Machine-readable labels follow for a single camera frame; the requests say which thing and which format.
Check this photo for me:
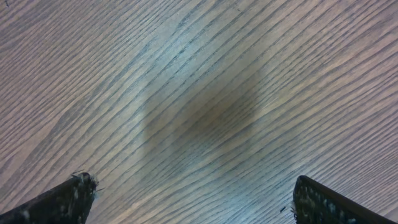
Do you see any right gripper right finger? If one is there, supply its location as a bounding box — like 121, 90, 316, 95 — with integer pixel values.
292, 175, 397, 224

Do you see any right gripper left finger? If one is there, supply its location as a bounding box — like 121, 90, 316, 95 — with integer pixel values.
1, 172, 98, 224

